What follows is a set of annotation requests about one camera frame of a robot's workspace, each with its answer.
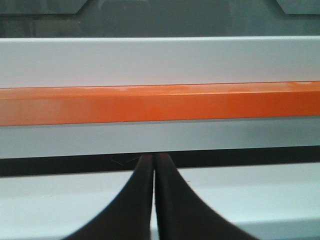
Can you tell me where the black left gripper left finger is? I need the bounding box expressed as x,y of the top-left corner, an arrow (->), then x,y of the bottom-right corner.
66,154 -> 153,240

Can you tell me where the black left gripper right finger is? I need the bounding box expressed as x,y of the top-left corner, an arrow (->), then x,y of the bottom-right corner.
155,153 -> 255,240

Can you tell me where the fume hood sash orange handle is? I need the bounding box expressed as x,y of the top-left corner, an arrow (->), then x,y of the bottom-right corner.
0,36 -> 320,160

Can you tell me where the white base cabinet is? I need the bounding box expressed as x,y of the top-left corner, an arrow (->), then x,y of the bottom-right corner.
0,163 -> 320,240

